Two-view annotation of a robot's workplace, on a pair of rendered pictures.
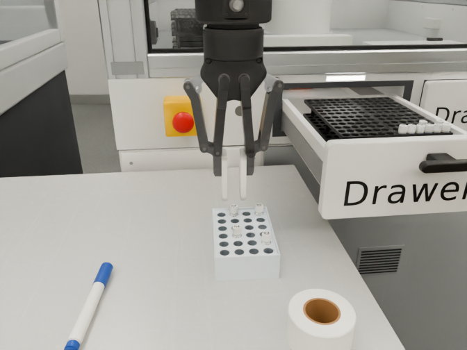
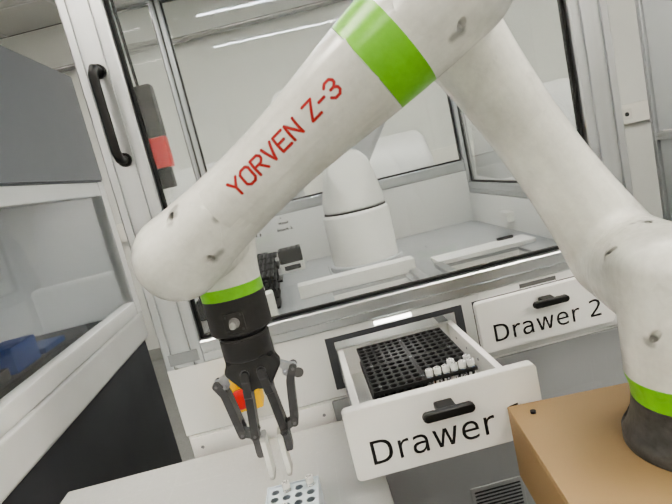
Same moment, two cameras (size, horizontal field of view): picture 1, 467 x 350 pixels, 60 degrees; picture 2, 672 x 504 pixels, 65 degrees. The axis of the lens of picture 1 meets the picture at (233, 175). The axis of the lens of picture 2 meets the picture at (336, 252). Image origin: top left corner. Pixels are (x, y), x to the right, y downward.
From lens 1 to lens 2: 34 cm
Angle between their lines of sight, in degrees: 16
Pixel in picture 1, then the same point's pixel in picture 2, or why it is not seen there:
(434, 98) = (487, 318)
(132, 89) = (191, 375)
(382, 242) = (495, 477)
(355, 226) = (456, 464)
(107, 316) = not seen: outside the picture
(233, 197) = (298, 467)
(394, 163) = (406, 417)
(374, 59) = (414, 295)
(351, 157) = (365, 420)
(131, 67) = (187, 355)
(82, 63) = not seen: hidden behind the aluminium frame
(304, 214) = not seen: hidden behind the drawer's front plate
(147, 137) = (214, 418)
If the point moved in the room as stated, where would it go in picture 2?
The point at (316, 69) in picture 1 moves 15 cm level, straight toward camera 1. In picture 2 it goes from (360, 317) to (346, 345)
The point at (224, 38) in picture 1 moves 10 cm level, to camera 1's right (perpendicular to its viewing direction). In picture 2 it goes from (233, 347) to (301, 332)
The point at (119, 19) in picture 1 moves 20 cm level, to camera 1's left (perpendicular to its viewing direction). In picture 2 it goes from (169, 317) to (73, 339)
